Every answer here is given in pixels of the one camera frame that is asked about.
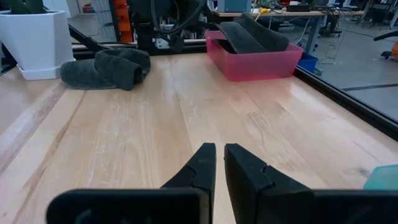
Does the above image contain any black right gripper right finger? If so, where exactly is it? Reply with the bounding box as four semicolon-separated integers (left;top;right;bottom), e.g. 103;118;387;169
223;142;398;224

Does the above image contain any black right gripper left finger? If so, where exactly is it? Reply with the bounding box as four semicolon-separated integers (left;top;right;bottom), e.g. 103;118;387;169
45;142;218;224

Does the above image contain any dark grey baseball cap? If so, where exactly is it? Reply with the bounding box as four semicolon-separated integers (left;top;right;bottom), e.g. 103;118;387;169
59;47;152;92
215;12;291;55
217;39;239;55

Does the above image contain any teal translucent plastic bin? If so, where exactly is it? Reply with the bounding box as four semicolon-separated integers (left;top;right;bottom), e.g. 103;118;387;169
363;164;398;191

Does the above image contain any red translucent plastic bin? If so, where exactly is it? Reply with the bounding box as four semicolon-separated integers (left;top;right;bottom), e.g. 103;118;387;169
205;29;304;83

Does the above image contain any blue storage bin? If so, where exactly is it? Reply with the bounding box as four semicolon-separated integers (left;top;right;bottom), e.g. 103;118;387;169
297;52;320;73

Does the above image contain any orange plastic object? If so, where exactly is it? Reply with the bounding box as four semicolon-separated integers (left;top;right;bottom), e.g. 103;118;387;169
113;0;135;43

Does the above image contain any grey blue box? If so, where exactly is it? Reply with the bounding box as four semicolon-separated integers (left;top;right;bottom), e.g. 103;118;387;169
216;0;252;14

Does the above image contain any white hexagonal planter pot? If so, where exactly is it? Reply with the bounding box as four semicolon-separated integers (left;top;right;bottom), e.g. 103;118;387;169
0;9;76;82

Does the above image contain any green cactus plant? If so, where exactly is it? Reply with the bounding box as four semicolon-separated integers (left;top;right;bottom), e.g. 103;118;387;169
7;0;48;15

